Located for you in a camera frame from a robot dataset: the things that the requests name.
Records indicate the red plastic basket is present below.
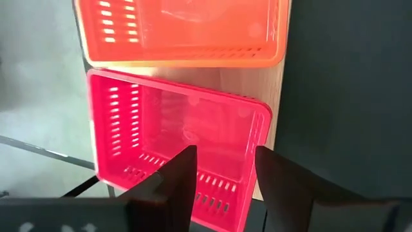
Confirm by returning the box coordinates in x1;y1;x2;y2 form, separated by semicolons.
86;68;274;232

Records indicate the orange plastic basket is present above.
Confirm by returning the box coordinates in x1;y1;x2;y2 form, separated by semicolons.
73;0;290;69

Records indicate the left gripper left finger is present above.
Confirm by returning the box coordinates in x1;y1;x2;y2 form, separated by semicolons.
118;144;198;232

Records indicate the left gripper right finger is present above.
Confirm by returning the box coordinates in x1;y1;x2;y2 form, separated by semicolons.
254;146;365;232

